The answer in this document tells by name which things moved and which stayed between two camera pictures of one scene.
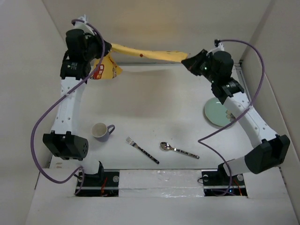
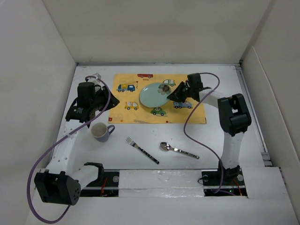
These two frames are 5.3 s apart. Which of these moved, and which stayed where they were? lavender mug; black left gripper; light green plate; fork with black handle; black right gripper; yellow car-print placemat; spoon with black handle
Moved: black left gripper; yellow car-print placemat; black right gripper; light green plate
Stayed: lavender mug; fork with black handle; spoon with black handle
